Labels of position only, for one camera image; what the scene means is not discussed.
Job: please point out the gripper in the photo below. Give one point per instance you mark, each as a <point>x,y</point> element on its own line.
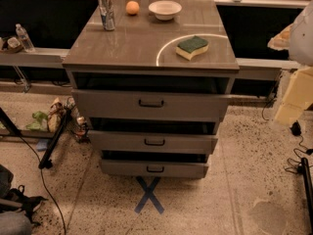
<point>302,39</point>

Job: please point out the silver blue redbull can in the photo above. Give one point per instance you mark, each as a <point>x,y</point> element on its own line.
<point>107,14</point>

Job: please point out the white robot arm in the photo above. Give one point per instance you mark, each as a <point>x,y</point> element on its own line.
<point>301,38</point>

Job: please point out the white paper bowl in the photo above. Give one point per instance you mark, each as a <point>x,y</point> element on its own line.
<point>165,10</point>

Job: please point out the small bowl on shelf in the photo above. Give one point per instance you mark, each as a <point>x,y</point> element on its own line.
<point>10,45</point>

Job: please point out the black power adapter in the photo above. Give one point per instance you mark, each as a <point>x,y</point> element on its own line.
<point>296,129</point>

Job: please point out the black stand right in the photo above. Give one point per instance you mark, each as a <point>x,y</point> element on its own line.
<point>308,189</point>

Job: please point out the green yellow sponge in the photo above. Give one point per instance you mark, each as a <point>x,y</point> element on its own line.
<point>192,47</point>

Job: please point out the grey drawer cabinet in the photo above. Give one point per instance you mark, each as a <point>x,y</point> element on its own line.
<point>140,56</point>

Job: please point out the blue tape cross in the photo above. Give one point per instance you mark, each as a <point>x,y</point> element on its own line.
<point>149,195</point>

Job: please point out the orange fruit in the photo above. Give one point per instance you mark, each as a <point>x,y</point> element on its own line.
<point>132,8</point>

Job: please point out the middle grey drawer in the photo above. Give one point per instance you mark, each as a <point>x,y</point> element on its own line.
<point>152,142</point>

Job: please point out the top grey drawer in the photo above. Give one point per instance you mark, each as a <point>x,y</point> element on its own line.
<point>150,106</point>

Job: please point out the brown snack bag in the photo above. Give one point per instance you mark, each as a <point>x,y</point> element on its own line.
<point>56,114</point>

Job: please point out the green crumpled bag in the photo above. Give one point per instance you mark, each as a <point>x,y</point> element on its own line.
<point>39,122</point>

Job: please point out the black tripod leg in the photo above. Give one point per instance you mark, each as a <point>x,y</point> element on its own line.
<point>46,162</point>

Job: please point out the clear plastic water bottle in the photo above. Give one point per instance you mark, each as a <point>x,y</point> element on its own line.
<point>24,38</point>

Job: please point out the black shoe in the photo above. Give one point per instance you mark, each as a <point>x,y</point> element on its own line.
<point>17,201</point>

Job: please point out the blue jeans leg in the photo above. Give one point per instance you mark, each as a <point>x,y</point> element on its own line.
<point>14,223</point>

